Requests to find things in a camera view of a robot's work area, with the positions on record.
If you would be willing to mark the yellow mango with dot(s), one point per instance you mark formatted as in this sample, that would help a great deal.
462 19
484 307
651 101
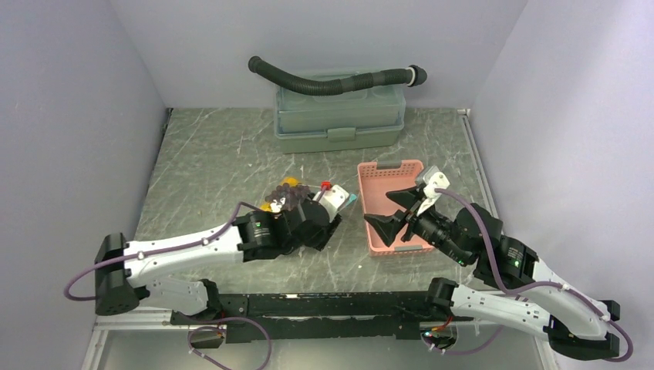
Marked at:
289 182

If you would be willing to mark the green plastic storage box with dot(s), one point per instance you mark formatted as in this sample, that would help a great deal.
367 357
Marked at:
354 120

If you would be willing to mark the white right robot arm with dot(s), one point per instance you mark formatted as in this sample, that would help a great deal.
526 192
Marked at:
532 298

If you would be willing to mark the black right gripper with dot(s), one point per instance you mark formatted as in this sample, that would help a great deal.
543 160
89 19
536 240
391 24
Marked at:
388 224

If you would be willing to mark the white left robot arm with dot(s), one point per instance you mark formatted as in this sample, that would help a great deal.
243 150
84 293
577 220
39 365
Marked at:
139 272

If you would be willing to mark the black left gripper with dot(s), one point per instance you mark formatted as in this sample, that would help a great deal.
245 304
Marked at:
320 241

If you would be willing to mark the dark red grape bunch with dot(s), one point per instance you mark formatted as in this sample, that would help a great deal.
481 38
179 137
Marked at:
287 198

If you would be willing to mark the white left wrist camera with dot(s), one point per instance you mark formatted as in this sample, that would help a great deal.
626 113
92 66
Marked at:
334 198

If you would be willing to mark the pink perforated plastic basket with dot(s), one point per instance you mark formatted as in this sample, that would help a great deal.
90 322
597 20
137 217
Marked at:
378 178

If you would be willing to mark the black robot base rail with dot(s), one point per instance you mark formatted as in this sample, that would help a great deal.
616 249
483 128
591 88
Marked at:
399 314

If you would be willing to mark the clear zip top bag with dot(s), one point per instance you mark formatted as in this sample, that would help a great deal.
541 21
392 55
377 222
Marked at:
314 190

